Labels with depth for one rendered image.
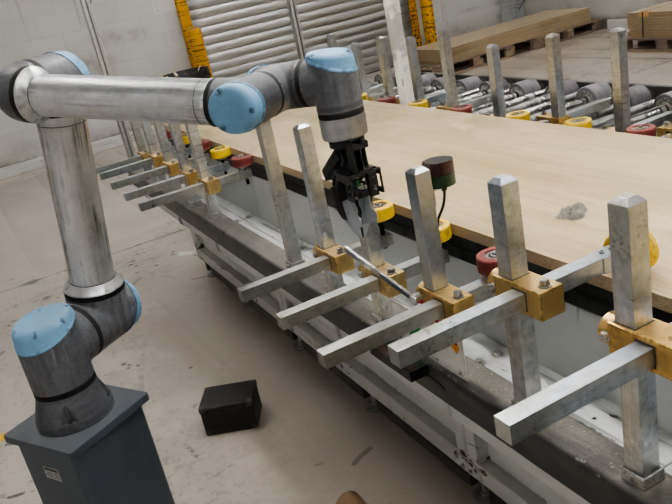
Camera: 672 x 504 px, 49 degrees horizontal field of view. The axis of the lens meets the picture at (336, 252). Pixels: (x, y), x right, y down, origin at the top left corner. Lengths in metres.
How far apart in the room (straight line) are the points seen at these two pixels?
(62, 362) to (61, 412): 0.12
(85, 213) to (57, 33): 7.32
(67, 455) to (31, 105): 0.78
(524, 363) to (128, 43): 8.26
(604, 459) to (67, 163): 1.28
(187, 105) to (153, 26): 7.97
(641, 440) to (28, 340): 1.30
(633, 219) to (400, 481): 1.55
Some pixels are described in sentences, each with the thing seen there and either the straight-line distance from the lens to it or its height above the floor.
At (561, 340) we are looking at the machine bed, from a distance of 1.60.
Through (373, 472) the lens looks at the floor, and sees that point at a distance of 2.46.
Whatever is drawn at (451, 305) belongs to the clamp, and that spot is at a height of 0.87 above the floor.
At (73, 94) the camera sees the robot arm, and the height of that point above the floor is 1.37.
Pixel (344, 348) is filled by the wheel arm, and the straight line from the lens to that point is 1.37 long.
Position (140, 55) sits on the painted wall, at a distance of 9.31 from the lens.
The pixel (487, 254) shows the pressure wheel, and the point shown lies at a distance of 1.53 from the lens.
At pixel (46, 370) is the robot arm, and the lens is 1.87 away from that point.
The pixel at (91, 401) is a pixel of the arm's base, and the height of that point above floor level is 0.65.
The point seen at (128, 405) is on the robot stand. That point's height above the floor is 0.60.
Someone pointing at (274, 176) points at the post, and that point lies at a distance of 2.10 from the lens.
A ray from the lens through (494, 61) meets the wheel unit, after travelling 2.93.
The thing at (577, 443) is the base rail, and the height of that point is 0.70.
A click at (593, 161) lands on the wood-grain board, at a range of 2.05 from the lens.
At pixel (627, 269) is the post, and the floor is 1.06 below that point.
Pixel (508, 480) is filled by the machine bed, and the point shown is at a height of 0.17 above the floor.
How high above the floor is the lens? 1.51
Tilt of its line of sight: 21 degrees down
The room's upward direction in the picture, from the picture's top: 12 degrees counter-clockwise
